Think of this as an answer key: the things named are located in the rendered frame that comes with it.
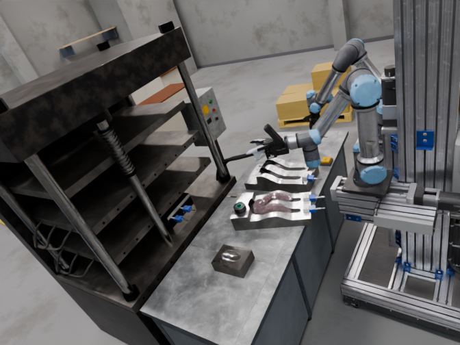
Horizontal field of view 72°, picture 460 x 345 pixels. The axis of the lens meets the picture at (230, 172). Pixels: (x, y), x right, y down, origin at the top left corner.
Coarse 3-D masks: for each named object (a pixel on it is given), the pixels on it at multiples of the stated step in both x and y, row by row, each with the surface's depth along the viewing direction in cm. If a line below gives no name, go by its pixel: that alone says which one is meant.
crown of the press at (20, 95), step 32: (160, 32) 206; (96, 64) 170; (128, 64) 175; (160, 64) 194; (0, 96) 189; (32, 96) 142; (64, 96) 146; (96, 96) 159; (0, 128) 126; (32, 128) 136; (64, 128) 147; (96, 128) 196; (0, 160) 141
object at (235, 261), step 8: (224, 248) 188; (232, 248) 186; (240, 248) 184; (216, 256) 185; (224, 256) 185; (232, 256) 184; (240, 256) 180; (248, 256) 178; (216, 264) 180; (224, 264) 178; (232, 264) 176; (240, 264) 174; (248, 264) 179; (224, 272) 181; (232, 272) 177; (240, 272) 172
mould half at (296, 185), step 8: (280, 160) 242; (256, 168) 253; (272, 168) 234; (280, 168) 235; (256, 176) 244; (264, 176) 228; (272, 176) 229; (248, 184) 240; (256, 184) 235; (264, 184) 231; (272, 184) 227; (280, 184) 224; (288, 184) 220; (296, 184) 216; (304, 184) 213; (312, 184) 222
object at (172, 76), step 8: (168, 72) 696; (176, 72) 721; (160, 80) 691; (168, 80) 706; (176, 80) 723; (144, 88) 738; (152, 88) 723; (160, 88) 708; (136, 96) 772; (144, 96) 755; (136, 104) 792
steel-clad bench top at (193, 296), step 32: (256, 160) 276; (288, 160) 260; (320, 160) 246; (256, 192) 237; (224, 224) 218; (192, 256) 201; (256, 256) 185; (288, 256) 178; (160, 288) 187; (192, 288) 180; (224, 288) 173; (256, 288) 167; (192, 320) 162; (224, 320) 157; (256, 320) 152
